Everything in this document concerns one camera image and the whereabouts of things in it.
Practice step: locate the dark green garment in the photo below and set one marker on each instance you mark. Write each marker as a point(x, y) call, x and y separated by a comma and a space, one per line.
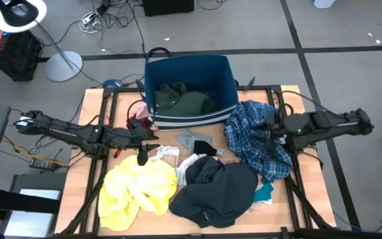
point(181, 103)

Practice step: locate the black crate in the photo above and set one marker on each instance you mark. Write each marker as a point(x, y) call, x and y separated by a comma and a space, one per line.
point(18, 58)

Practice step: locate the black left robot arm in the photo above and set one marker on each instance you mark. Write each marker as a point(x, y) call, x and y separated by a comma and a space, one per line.
point(65, 132)

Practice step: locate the blue plaid shirt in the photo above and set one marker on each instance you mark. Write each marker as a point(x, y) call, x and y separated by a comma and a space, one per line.
point(244, 139)

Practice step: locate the light pink garment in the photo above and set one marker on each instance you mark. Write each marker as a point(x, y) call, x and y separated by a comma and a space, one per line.
point(142, 113)

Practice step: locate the grey garment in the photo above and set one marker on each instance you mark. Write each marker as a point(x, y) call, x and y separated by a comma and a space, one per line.
point(186, 137)

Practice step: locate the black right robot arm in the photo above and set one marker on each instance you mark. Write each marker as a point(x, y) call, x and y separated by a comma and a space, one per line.
point(327, 123)

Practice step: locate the black box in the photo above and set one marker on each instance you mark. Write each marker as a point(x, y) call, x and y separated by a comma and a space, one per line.
point(167, 7)

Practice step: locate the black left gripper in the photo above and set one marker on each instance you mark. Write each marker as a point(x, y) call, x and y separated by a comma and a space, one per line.
point(138, 137)

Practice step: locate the navy white striped fabric bin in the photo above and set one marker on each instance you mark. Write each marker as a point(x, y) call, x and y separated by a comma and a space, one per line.
point(191, 121)

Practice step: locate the white power strip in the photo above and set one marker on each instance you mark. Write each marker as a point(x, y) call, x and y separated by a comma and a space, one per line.
point(89, 18)

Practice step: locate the maroon garment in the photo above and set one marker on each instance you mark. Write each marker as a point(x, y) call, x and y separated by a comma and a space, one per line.
point(130, 123)

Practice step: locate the white garment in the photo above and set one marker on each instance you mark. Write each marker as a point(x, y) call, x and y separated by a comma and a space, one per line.
point(169, 152)

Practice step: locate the white floor lamp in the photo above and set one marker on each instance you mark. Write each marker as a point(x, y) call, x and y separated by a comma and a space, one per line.
point(63, 68)

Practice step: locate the black power adapter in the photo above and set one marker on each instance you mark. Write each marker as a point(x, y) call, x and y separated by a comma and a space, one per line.
point(41, 164)

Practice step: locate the white floor object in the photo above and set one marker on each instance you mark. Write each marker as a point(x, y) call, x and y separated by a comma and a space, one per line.
point(323, 3)

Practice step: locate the black aluminium table frame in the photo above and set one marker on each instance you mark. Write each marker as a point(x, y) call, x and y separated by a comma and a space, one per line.
point(124, 89)

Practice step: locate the yellow garment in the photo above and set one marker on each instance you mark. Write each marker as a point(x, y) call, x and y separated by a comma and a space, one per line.
point(134, 189)

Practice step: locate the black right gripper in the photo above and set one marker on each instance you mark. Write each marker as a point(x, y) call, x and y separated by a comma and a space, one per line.
point(274, 127)

